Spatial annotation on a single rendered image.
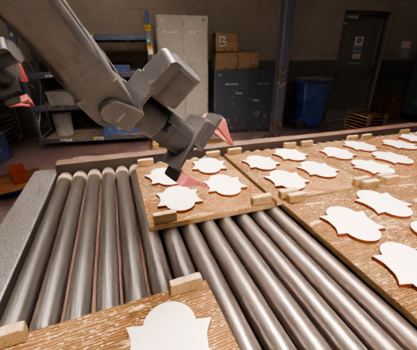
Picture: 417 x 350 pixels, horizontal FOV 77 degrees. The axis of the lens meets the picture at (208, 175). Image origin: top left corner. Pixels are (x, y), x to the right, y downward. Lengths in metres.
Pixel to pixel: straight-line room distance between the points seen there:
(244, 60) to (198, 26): 0.96
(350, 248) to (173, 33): 4.26
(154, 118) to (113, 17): 4.78
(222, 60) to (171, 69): 4.53
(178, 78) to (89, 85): 0.12
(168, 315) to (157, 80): 0.35
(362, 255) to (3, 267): 0.74
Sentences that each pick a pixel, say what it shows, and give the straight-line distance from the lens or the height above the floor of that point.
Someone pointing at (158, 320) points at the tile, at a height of 0.95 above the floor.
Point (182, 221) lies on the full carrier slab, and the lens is 0.67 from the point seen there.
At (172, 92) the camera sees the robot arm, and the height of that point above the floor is 1.26.
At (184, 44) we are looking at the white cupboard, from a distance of 4.63.
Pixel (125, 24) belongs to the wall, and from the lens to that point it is 5.15.
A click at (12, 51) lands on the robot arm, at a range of 0.92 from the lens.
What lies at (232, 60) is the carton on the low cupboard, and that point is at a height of 1.25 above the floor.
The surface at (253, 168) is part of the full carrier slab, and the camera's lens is 0.97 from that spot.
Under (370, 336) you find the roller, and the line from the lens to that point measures 0.54.
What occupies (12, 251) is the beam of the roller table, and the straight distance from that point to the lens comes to 0.75.
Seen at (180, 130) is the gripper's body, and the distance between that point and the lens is 0.44.
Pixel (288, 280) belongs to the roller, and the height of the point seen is 0.91.
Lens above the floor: 1.31
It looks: 24 degrees down
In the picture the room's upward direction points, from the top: straight up
